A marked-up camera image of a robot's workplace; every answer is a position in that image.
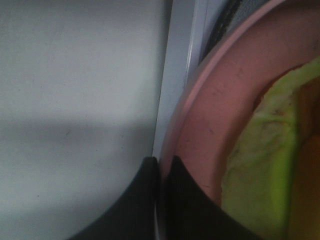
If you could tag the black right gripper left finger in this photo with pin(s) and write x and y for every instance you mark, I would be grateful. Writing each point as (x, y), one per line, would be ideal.
(132, 216)

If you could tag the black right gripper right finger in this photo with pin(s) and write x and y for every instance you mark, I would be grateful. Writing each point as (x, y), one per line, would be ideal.
(189, 214)

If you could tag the toy sandwich with lettuce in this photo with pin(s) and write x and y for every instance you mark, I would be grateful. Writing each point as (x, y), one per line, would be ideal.
(256, 186)

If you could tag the pink round plate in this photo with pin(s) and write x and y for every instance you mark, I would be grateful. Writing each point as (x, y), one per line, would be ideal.
(220, 97)

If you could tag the white microwave oven body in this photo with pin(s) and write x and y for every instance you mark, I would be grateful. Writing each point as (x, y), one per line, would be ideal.
(195, 27)

